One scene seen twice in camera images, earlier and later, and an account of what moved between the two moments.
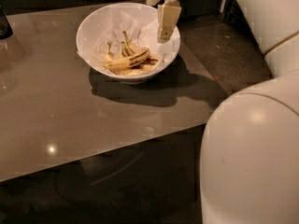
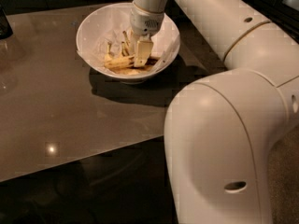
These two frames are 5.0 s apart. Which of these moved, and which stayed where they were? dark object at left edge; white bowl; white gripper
Moved: white gripper
Stayed: dark object at left edge; white bowl
